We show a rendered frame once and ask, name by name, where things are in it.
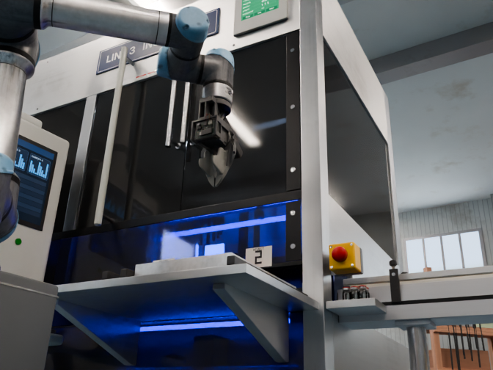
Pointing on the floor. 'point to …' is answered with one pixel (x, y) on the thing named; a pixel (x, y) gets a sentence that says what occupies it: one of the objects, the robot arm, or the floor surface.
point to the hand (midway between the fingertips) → (216, 183)
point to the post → (315, 191)
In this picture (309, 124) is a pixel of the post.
